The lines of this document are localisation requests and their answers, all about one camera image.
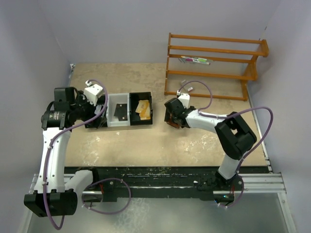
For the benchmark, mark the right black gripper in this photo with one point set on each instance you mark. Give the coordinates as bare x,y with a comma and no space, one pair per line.
167,114

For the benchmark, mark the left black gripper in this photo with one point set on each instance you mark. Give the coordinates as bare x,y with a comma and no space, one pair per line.
79,99

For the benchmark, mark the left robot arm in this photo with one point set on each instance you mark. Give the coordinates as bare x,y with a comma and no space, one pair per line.
52,195

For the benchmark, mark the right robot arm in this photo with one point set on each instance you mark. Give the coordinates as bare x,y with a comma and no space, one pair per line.
234,134

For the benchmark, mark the gold credit cards pile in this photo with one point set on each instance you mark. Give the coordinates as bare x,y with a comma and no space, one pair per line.
143,110

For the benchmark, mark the black card in white bin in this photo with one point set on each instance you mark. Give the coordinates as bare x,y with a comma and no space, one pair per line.
121,111

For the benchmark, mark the black right bin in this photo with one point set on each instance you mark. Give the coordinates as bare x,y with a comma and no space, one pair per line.
134,117

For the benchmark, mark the coloured markers on rack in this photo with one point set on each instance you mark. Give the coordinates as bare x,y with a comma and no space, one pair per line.
198,60

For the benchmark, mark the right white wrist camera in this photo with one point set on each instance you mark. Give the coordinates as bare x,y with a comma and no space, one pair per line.
184,98

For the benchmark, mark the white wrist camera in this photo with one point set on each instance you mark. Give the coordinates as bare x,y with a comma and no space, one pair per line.
184,98
92,92

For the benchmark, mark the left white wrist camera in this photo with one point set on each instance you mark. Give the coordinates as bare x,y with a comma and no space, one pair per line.
92,92

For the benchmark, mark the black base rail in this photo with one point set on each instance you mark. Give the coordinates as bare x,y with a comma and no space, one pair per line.
168,182

